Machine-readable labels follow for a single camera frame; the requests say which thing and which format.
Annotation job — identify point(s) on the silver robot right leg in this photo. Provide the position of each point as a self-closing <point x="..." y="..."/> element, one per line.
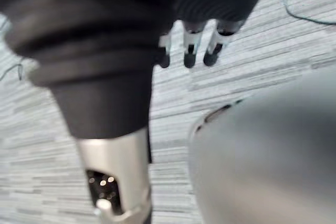
<point x="262" y="155"/>

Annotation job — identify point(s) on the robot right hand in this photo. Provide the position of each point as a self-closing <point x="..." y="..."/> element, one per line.
<point x="105" y="51"/>

